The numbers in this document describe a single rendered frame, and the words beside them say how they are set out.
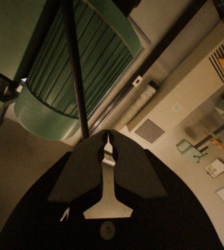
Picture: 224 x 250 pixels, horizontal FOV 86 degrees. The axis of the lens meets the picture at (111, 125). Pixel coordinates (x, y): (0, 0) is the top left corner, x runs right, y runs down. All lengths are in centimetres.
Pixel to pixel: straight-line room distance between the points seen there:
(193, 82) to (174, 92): 24
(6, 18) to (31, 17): 4
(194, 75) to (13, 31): 172
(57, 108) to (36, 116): 5
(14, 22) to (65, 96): 14
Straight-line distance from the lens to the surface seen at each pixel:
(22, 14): 31
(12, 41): 32
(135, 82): 168
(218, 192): 309
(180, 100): 184
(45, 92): 29
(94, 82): 27
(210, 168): 320
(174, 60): 197
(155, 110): 172
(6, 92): 41
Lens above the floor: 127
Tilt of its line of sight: 20 degrees up
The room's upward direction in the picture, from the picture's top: 138 degrees counter-clockwise
